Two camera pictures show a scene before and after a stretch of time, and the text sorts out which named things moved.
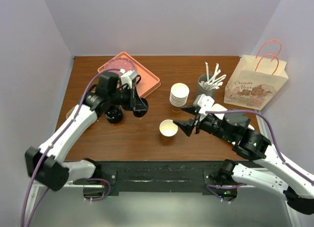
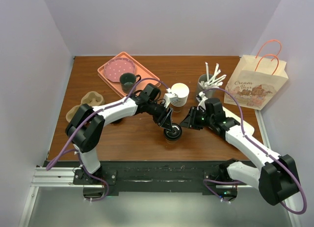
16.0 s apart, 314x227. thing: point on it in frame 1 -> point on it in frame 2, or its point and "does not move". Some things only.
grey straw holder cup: x=207 y=87 does not move
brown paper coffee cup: x=168 y=129 -> x=177 y=140
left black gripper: x=131 y=106 -> x=166 y=119
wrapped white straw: x=207 y=71 does not move
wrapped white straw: x=216 y=70 does not move
